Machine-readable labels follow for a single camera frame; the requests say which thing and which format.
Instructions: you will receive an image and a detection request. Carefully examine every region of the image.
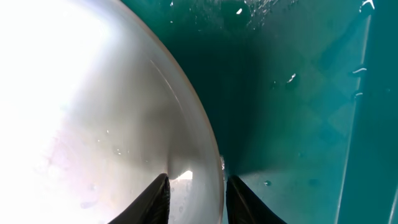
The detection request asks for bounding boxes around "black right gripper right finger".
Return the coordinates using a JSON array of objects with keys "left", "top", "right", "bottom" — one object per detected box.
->
[{"left": 226, "top": 175, "right": 286, "bottom": 224}]

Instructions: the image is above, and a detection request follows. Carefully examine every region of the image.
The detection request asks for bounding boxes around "teal plastic tray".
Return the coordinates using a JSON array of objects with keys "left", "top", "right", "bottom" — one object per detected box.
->
[{"left": 127, "top": 0, "right": 397, "bottom": 223}]

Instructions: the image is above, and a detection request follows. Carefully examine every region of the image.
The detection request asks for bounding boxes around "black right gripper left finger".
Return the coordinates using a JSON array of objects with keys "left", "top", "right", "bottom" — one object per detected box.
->
[{"left": 109, "top": 173, "right": 170, "bottom": 224}]

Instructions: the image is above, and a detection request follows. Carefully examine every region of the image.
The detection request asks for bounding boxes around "light blue plate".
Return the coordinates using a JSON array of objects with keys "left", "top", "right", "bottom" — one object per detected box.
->
[{"left": 1, "top": 1, "right": 224, "bottom": 223}]

